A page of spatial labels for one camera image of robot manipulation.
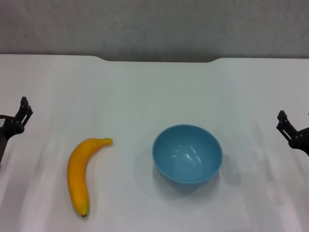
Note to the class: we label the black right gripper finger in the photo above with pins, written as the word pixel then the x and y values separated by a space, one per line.
pixel 286 126

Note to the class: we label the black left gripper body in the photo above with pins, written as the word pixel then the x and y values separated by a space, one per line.
pixel 9 128

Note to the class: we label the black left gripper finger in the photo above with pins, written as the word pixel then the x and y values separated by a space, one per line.
pixel 24 110

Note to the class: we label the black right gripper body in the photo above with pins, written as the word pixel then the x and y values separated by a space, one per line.
pixel 301 141

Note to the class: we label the blue plastic bowl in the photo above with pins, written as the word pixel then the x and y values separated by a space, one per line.
pixel 188 157

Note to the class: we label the yellow banana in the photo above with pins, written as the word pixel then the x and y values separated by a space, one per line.
pixel 77 174

